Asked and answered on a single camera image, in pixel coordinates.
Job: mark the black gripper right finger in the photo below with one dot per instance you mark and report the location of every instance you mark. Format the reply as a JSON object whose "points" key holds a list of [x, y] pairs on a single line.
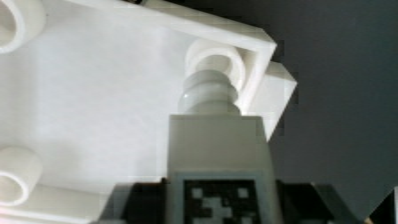
{"points": [[310, 205]]}

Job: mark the white square tabletop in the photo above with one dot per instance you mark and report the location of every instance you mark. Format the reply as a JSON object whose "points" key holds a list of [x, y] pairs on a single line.
{"points": [[97, 58]]}

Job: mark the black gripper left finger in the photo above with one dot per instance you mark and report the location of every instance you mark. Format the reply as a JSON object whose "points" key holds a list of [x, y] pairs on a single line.
{"points": [[136, 204]]}

